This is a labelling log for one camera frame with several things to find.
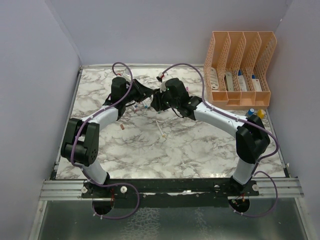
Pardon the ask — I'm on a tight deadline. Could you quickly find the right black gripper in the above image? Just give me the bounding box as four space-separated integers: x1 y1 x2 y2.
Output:
151 86 179 112

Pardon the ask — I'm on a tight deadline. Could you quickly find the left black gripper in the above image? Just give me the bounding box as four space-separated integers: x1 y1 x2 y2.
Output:
122 79 154 104

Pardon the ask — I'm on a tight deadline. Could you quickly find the brown cap marker pen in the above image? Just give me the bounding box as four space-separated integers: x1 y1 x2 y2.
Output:
155 120 166 138

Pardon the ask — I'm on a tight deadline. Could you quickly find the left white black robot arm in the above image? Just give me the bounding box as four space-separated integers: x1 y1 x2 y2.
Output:
60 76 153 198

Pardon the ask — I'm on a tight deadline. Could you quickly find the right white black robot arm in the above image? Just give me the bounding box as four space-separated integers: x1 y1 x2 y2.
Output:
151 78 271 196

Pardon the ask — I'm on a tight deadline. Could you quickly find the red end marker pen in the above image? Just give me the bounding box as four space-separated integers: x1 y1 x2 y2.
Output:
133 104 139 113

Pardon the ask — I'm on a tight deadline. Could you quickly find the white booklet in organizer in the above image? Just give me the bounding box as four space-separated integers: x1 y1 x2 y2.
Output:
208 67 220 92

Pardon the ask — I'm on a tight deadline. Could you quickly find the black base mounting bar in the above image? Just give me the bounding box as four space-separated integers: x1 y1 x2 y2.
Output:
81 178 259 199

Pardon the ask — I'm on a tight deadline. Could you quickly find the orange plastic file organizer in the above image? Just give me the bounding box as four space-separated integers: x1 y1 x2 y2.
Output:
203 31 277 110

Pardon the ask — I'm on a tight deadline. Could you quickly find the white blue box in organizer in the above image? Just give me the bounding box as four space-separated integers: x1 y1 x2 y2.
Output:
238 70 248 92

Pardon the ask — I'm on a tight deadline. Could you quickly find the blue small bottle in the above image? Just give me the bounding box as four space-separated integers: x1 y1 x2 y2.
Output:
245 108 255 118

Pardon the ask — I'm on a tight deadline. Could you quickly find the white red box in organizer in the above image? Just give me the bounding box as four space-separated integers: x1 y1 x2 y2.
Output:
251 74 262 92

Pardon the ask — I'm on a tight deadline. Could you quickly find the yellow small bottle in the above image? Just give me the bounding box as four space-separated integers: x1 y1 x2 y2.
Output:
257 109 266 119

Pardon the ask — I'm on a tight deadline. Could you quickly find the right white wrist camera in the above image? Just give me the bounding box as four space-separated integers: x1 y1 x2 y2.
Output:
156 73 170 93

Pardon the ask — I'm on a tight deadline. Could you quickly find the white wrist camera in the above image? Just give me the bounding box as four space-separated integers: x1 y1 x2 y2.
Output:
120 68 133 84
156 73 170 93

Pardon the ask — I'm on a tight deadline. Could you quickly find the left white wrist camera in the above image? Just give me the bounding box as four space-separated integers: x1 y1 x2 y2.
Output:
120 68 133 84

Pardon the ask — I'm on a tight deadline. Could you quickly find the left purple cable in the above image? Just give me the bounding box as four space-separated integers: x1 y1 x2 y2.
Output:
70 61 140 220

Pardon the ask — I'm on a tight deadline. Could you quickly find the purple cable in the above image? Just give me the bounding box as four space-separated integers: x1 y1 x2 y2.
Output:
70 61 140 220
159 62 280 218

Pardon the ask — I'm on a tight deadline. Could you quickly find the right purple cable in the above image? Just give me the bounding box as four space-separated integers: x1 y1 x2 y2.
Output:
159 62 280 218

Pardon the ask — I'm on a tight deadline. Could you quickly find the aluminium frame rail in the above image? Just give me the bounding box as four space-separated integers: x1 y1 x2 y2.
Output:
39 177 304 201

